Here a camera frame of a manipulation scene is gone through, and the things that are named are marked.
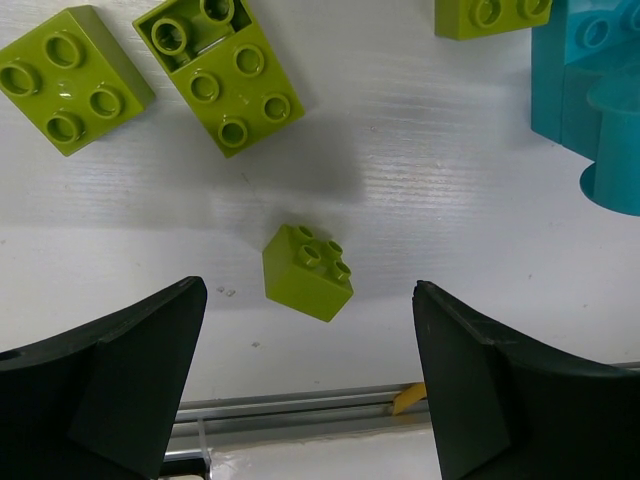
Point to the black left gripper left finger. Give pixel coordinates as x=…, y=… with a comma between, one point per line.
x=99, y=401

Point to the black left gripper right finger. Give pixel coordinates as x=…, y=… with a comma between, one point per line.
x=506, y=406

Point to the small green lego cube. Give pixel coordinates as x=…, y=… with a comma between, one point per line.
x=306, y=273

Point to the teal lego piece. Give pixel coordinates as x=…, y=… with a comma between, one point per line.
x=585, y=94

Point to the green long lego brick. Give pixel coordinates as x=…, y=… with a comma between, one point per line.
x=219, y=59

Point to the green lego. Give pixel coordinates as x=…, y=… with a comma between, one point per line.
x=470, y=19

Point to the front aluminium rail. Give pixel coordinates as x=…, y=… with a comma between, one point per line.
x=202, y=426

